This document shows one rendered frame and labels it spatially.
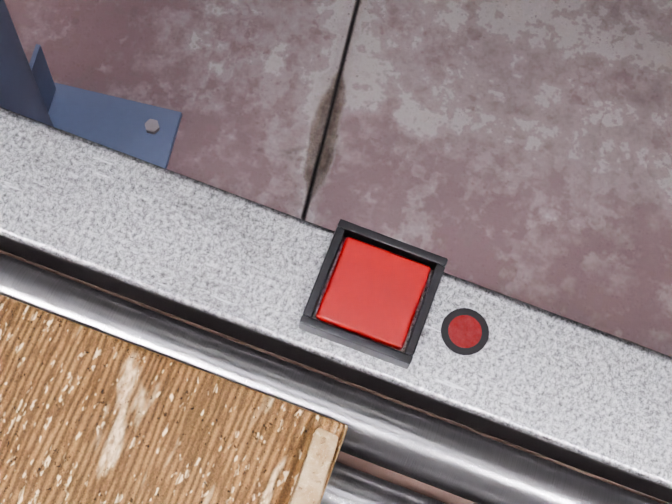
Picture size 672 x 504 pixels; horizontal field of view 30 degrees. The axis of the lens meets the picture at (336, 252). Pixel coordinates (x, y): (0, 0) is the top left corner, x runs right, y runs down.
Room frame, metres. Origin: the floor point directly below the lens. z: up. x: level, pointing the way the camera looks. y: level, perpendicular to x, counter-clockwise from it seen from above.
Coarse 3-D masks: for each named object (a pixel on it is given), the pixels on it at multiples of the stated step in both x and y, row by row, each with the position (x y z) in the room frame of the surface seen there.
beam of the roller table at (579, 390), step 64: (0, 128) 0.30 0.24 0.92; (0, 192) 0.25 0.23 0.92; (64, 192) 0.26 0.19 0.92; (128, 192) 0.27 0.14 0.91; (192, 192) 0.28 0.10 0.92; (64, 256) 0.22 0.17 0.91; (128, 256) 0.23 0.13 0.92; (192, 256) 0.23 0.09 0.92; (256, 256) 0.24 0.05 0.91; (320, 256) 0.25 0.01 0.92; (192, 320) 0.20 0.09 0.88; (256, 320) 0.20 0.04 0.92; (512, 320) 0.23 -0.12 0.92; (384, 384) 0.18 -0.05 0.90; (448, 384) 0.18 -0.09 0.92; (512, 384) 0.19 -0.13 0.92; (576, 384) 0.20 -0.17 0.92; (640, 384) 0.21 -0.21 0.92; (576, 448) 0.16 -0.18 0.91; (640, 448) 0.17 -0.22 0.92
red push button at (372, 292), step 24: (336, 264) 0.24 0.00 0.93; (360, 264) 0.25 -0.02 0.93; (384, 264) 0.25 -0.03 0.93; (408, 264) 0.25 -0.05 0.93; (336, 288) 0.23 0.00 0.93; (360, 288) 0.23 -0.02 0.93; (384, 288) 0.23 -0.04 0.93; (408, 288) 0.24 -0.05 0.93; (336, 312) 0.21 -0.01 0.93; (360, 312) 0.22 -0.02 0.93; (384, 312) 0.22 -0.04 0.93; (408, 312) 0.22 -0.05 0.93; (384, 336) 0.20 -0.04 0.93
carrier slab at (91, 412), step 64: (0, 320) 0.16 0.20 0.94; (64, 320) 0.17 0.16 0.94; (0, 384) 0.12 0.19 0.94; (64, 384) 0.13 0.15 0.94; (128, 384) 0.14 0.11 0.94; (192, 384) 0.15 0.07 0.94; (0, 448) 0.09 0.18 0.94; (64, 448) 0.09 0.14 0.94; (128, 448) 0.10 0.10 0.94; (192, 448) 0.11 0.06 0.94; (256, 448) 0.12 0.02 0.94
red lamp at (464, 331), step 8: (456, 320) 0.23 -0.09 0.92; (464, 320) 0.23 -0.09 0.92; (472, 320) 0.23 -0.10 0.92; (448, 328) 0.22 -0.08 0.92; (456, 328) 0.22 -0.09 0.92; (464, 328) 0.22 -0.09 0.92; (472, 328) 0.22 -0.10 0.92; (480, 328) 0.22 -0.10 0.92; (456, 336) 0.22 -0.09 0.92; (464, 336) 0.22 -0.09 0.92; (472, 336) 0.22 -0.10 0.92; (480, 336) 0.22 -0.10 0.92; (456, 344) 0.21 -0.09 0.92; (464, 344) 0.21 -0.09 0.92; (472, 344) 0.21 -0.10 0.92
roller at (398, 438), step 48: (0, 288) 0.19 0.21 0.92; (48, 288) 0.19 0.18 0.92; (144, 336) 0.17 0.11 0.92; (192, 336) 0.18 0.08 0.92; (240, 384) 0.16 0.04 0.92; (288, 384) 0.16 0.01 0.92; (336, 384) 0.17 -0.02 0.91; (384, 432) 0.14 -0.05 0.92; (432, 432) 0.15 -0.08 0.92; (432, 480) 0.12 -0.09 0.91; (480, 480) 0.13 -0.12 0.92; (528, 480) 0.13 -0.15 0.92; (576, 480) 0.14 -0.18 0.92
